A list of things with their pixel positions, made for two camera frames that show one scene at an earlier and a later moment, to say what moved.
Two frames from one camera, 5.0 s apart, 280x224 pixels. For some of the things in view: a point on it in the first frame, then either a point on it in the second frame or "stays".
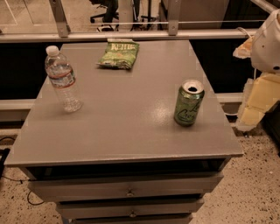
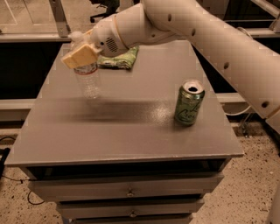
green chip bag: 120,53 stays
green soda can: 188,101 stays
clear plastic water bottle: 63,80 -> 87,80
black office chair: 111,14 stays
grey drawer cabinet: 122,158 stays
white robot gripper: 268,48 -> 107,37
